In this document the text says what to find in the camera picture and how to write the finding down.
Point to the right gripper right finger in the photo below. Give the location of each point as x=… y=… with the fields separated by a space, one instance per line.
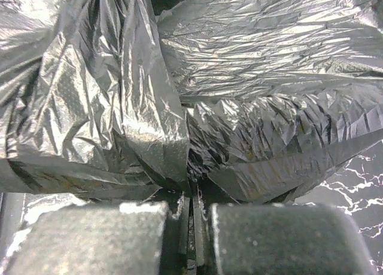
x=232 y=238

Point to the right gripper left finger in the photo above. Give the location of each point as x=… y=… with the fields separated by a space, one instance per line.
x=62 y=234

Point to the black trash bag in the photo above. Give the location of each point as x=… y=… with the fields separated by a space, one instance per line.
x=260 y=97

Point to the black marble pattern mat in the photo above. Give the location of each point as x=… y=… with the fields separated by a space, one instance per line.
x=356 y=189

